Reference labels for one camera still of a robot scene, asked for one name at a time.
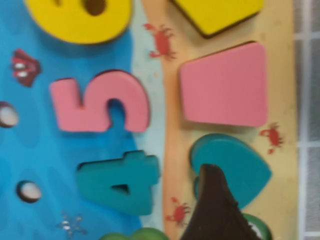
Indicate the pink number five piece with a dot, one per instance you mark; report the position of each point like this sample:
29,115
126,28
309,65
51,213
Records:
70,107

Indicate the teal number four piece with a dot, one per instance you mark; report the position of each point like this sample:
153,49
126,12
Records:
100,175

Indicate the pink trapezoid shape piece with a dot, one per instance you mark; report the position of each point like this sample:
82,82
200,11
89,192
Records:
225,85

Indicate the yellow pentagon shape piece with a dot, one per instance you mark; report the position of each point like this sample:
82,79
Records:
220,15

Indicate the teal heart shape piece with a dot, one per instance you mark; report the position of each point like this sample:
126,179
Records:
250,172

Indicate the yellow number six piece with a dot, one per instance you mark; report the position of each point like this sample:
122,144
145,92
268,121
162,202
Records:
75,27

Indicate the grey grid tablecloth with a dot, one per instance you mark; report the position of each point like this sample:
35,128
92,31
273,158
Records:
308,100

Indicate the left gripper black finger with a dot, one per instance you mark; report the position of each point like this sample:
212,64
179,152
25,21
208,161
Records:
212,200

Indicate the blue wooden puzzle board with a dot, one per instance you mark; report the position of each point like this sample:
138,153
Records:
37,150

